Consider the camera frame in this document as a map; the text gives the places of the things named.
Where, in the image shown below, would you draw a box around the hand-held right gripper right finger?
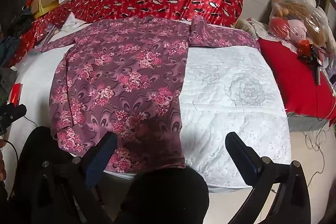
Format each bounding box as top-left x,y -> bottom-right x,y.
225,132 -> 311,224

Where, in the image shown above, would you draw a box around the black cable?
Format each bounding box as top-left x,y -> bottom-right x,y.
0,139 -> 20,199

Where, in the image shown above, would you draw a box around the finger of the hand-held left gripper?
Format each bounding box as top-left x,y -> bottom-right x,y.
0,104 -> 27,123
0,122 -> 11,136

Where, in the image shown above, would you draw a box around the grey cloth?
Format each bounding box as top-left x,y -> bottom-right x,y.
0,67 -> 17,105

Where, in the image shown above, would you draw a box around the purple floral shirt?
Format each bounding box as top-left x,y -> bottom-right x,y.
37,16 -> 261,173

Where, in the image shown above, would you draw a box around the thin wire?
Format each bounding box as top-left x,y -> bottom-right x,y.
304,98 -> 336,188

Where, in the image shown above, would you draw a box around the red cushion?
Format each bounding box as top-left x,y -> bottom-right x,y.
257,38 -> 336,118

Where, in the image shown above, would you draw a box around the orange and black tool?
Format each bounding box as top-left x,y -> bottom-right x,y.
297,40 -> 324,85

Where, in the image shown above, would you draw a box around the cream patterned cloth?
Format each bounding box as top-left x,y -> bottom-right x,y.
235,18 -> 271,39

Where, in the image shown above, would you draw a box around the plastic bag of plush toys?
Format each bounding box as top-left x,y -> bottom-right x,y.
269,0 -> 336,52

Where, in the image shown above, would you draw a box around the white quilted bed cover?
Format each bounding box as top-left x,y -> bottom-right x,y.
7,25 -> 292,191

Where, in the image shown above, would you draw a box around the person's black pants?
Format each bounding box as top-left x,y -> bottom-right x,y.
8,126 -> 210,224

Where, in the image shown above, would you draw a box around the white paper sheet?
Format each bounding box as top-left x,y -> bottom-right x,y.
59,13 -> 87,33

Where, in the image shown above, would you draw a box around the red packet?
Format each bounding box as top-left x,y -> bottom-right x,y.
9,84 -> 24,106

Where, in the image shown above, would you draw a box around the cardboard box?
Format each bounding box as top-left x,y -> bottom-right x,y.
31,0 -> 63,18

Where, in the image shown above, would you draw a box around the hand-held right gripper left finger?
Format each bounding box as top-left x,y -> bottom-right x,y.
39,132 -> 118,224

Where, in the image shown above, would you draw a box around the dark cloth heap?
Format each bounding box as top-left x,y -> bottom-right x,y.
0,9 -> 33,67

